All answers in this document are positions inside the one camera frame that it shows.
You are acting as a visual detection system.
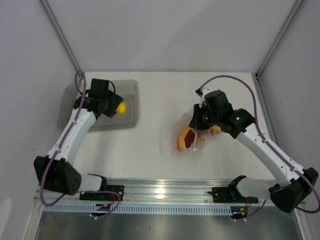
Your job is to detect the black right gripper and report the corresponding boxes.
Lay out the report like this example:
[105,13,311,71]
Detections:
[189,103,221,131]

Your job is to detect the yellow lemon toy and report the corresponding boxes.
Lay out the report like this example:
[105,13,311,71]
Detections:
[209,126,223,135]
[115,101,127,114]

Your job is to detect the grey translucent plastic tray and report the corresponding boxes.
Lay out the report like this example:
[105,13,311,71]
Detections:
[57,79,140,132]

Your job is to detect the clear pink zip top bag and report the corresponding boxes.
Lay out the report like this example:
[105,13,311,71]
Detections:
[169,109,223,154]

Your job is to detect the red grapefruit wedge toy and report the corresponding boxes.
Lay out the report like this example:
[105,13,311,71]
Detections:
[176,126,196,151]

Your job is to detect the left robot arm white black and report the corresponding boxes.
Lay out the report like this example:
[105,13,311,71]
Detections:
[33,78,126,200]

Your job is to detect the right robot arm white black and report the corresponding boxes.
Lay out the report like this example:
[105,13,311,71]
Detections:
[189,87,319,213]

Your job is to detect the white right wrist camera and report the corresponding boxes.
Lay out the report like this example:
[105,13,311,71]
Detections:
[195,87,211,108]

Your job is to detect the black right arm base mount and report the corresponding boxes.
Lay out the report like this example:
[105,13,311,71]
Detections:
[207,187,259,204]

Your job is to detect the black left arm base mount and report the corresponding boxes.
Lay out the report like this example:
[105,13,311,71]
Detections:
[79,184,125,202]

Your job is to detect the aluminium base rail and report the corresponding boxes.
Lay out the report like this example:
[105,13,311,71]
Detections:
[33,178,306,206]

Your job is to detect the left aluminium frame post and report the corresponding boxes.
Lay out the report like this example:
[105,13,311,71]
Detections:
[38,0,81,72]

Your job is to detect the aluminium frame post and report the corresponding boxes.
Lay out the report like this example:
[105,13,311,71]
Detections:
[255,0,307,81]
[38,0,81,72]

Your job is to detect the grey slotted cable duct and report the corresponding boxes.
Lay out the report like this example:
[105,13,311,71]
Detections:
[44,203,233,216]

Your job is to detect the right aluminium frame post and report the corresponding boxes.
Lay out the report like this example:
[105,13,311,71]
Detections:
[255,0,307,81]

